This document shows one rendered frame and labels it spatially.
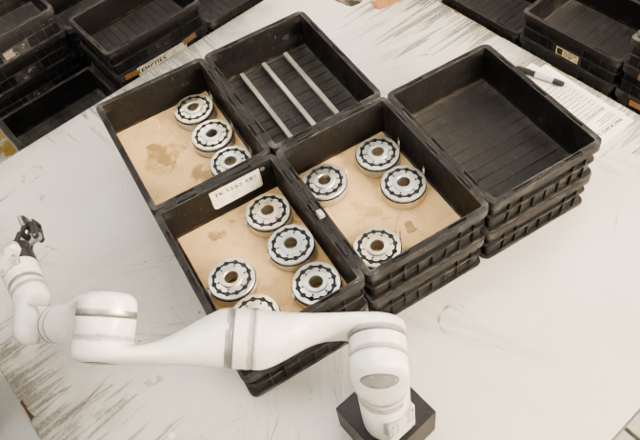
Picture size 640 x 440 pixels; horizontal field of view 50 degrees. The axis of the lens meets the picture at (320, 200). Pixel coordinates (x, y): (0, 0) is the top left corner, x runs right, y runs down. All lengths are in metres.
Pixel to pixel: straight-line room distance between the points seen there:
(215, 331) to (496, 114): 0.97
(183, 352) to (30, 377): 0.72
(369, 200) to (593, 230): 0.53
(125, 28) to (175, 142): 1.06
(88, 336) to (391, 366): 0.45
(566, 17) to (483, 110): 1.06
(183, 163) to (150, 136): 0.14
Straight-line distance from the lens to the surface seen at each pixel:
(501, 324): 1.56
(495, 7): 2.94
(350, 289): 1.33
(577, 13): 2.77
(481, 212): 1.42
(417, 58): 2.07
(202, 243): 1.57
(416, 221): 1.53
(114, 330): 1.07
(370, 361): 1.04
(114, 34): 2.76
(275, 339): 1.04
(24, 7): 3.10
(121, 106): 1.82
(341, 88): 1.81
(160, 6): 2.82
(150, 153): 1.78
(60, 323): 1.23
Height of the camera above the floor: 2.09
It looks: 53 degrees down
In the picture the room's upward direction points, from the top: 11 degrees counter-clockwise
